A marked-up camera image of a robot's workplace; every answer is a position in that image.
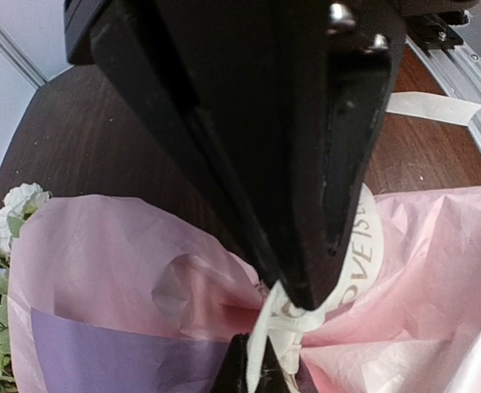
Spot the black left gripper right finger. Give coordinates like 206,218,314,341
256,338,290,393

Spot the aluminium right corner post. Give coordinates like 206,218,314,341
0,25,48,89

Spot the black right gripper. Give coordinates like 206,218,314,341
64,0,112,66

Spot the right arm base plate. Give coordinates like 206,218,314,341
407,11,469,51

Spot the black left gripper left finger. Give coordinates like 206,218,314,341
211,333,249,393

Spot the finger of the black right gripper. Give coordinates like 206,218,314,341
90,1,294,291
150,0,409,312

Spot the cream ribbon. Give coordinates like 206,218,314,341
244,92,481,393

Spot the aluminium front rail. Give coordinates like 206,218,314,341
407,38,481,153

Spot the purple tissue paper sheet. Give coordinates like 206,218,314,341
7,187,481,392

